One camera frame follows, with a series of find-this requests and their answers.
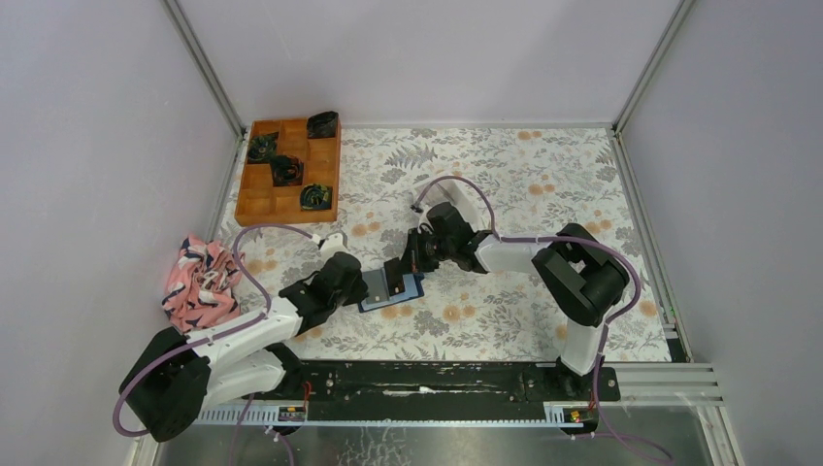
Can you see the pink patterned cloth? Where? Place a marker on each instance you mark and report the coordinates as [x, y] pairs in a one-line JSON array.
[[199, 292]]

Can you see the blue leather card holder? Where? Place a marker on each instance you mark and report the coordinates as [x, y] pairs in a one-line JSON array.
[[382, 294]]

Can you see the dark rolled cloth bottom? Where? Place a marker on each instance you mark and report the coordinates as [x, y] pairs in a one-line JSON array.
[[316, 197]]

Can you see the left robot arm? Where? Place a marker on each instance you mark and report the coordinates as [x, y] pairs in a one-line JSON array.
[[177, 376]]

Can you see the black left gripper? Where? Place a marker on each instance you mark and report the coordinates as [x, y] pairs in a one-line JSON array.
[[360, 292]]

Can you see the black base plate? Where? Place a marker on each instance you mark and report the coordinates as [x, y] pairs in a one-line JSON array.
[[363, 390]]

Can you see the dark rolled cloth left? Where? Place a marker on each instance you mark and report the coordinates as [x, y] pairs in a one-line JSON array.
[[262, 148]]

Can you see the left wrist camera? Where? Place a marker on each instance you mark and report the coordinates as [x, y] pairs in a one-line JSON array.
[[330, 244]]

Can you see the dark credit card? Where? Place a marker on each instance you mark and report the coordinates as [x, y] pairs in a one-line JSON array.
[[394, 276]]

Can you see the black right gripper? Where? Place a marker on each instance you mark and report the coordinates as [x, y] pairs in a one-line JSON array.
[[412, 259]]

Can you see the dark rolled cloth middle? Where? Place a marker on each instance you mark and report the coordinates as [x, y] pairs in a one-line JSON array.
[[286, 170]]

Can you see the dark rolled cloth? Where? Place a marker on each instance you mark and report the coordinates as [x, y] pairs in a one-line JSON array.
[[262, 148], [323, 125], [286, 170], [316, 197]]

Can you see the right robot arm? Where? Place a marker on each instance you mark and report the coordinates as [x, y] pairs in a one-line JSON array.
[[585, 279]]

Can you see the floral tablecloth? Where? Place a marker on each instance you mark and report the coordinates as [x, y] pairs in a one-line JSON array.
[[531, 182]]

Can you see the dark rolled cloth top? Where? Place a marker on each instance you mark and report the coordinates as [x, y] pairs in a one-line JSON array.
[[323, 125]]

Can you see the wooden compartment tray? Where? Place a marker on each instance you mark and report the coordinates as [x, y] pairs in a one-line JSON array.
[[260, 202]]

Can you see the white plastic card box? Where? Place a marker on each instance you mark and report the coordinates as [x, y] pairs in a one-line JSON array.
[[460, 196]]

